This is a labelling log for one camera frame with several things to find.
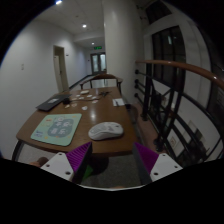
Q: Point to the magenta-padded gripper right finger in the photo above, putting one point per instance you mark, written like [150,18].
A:
[163,165]

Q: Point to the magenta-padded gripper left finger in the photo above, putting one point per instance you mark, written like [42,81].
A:
[61,163]

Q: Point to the white perforated computer mouse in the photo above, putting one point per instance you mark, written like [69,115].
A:
[106,130]

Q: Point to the mint green printed mouse pad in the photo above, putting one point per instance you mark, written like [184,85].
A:
[56,129]

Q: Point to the yellow sticker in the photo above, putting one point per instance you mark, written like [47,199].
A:
[67,106]

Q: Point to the orange sticker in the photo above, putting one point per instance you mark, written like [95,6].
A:
[74,105]

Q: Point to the white cut-out sticker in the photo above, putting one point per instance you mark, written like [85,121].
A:
[84,108]

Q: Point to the dark closed laptop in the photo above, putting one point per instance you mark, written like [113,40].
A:
[51,101]

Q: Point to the small black box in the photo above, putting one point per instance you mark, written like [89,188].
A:
[66,100]

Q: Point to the small white sticker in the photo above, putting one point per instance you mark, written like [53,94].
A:
[78,95]
[88,96]
[95,98]

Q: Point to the red and white sticker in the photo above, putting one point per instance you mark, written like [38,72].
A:
[95,101]

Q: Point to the small white flat box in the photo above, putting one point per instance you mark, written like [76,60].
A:
[84,92]

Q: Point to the white paper sheet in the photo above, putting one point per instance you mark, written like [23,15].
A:
[118,102]

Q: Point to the open side door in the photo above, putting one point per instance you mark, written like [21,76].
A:
[61,68]

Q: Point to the wooden armchair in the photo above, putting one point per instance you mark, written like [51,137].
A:
[101,76]

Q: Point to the black railing with wooden handrail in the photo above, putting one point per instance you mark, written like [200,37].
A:
[186,66]

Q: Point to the glass double door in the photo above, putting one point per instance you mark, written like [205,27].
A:
[98,62]

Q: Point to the dark framed window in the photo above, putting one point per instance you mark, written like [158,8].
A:
[168,56]

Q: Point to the green exit sign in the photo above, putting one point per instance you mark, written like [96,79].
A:
[97,48]

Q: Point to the recessed ceiling lights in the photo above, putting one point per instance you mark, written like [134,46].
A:
[84,25]

